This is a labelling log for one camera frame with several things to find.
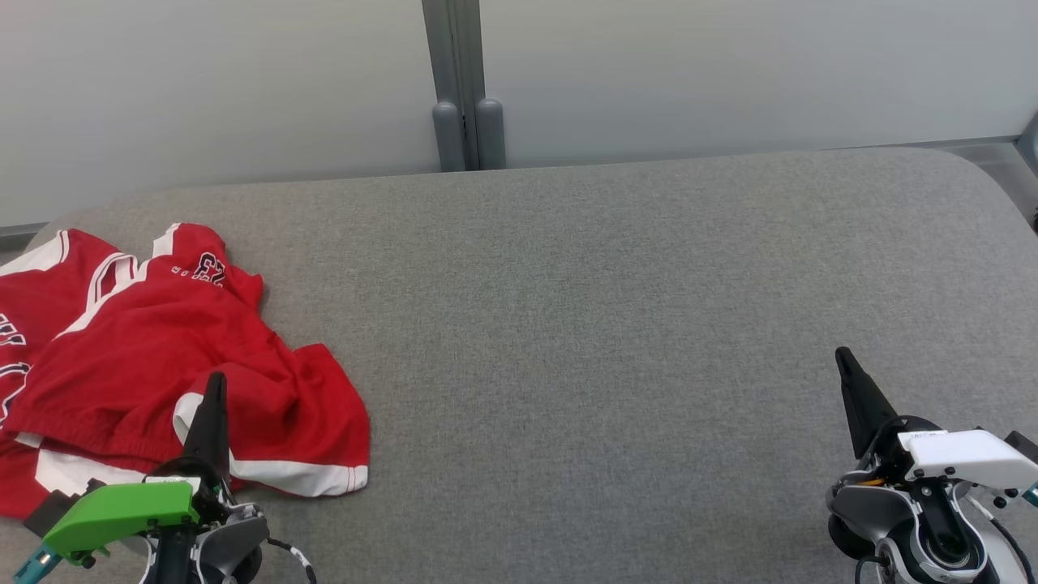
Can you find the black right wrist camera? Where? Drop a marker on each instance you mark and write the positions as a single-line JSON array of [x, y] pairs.
[[1023, 446]]

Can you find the grey partition post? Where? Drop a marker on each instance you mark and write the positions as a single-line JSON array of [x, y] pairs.
[[462, 81]]

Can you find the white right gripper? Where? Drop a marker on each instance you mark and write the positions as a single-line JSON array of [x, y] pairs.
[[965, 454]]

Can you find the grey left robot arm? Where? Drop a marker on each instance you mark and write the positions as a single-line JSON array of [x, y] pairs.
[[231, 539]]

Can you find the red shorts with white trim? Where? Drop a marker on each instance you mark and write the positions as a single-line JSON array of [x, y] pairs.
[[203, 341]]

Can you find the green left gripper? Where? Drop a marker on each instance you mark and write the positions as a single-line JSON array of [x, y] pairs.
[[122, 507]]

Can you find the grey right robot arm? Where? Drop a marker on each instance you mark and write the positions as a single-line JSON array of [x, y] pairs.
[[908, 527]]

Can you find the grey fabric sofa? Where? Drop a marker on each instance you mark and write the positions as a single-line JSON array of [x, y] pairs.
[[568, 324]]

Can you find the red Bulls jersey white sleeves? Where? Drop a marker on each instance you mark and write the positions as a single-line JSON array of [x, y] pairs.
[[32, 296]]

